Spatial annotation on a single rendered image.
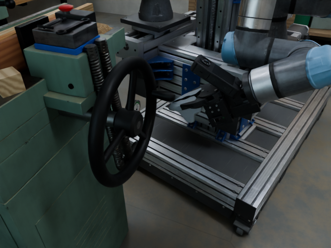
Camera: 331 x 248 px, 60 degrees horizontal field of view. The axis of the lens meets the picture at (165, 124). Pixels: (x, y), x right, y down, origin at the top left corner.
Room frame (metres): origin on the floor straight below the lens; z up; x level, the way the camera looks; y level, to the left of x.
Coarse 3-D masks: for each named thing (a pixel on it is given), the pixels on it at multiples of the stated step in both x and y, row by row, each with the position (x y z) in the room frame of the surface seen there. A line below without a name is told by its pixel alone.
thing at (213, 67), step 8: (200, 56) 0.58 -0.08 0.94; (192, 64) 0.56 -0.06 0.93; (200, 64) 0.55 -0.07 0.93; (208, 64) 0.56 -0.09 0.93; (216, 64) 0.58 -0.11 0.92; (200, 72) 0.55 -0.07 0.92; (208, 72) 0.54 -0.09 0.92; (216, 72) 0.55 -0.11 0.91; (224, 72) 0.56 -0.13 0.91; (208, 80) 0.54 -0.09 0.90; (216, 80) 0.54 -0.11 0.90; (224, 80) 0.53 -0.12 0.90; (232, 80) 0.55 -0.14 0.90; (224, 88) 0.53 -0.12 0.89; (232, 88) 0.52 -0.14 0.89; (232, 96) 0.52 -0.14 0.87
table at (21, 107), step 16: (112, 32) 0.84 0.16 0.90; (32, 80) 0.54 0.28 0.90; (0, 96) 0.47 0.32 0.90; (16, 96) 0.47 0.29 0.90; (32, 96) 0.51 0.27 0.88; (48, 96) 0.53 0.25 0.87; (64, 96) 0.52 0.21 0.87; (96, 96) 0.55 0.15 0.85; (0, 112) 0.43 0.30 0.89; (16, 112) 0.46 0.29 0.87; (32, 112) 0.49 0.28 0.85; (80, 112) 0.50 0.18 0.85; (0, 128) 0.42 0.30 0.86; (16, 128) 0.45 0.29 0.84
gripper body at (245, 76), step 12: (204, 96) 0.54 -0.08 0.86; (216, 96) 0.53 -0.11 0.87; (228, 96) 0.54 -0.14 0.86; (240, 96) 0.53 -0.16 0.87; (252, 96) 0.50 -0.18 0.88; (204, 108) 0.55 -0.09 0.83; (216, 108) 0.54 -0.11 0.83; (228, 108) 0.53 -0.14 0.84; (240, 108) 0.53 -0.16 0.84; (252, 108) 0.52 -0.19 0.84; (216, 120) 0.54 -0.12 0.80; (228, 120) 0.52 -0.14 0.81
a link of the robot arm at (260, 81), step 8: (256, 72) 0.52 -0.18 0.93; (264, 72) 0.51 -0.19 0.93; (256, 80) 0.51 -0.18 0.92; (264, 80) 0.50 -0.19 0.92; (256, 88) 0.50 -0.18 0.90; (264, 88) 0.49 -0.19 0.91; (272, 88) 0.49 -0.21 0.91; (256, 96) 0.50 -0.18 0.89; (264, 96) 0.49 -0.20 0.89; (272, 96) 0.49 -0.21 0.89
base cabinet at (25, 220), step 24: (72, 144) 0.58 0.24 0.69; (48, 168) 0.49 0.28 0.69; (72, 168) 0.56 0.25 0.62; (24, 192) 0.41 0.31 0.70; (48, 192) 0.47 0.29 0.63; (72, 192) 0.53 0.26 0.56; (96, 192) 0.62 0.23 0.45; (120, 192) 0.76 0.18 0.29; (0, 216) 0.38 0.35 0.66; (24, 216) 0.39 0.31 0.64; (48, 216) 0.44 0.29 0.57; (72, 216) 0.51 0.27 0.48; (96, 216) 0.60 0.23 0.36; (120, 216) 0.73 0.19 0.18; (0, 240) 0.39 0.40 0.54; (24, 240) 0.37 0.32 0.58; (48, 240) 0.42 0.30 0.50; (72, 240) 0.48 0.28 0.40; (96, 240) 0.57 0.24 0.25; (120, 240) 0.71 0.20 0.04
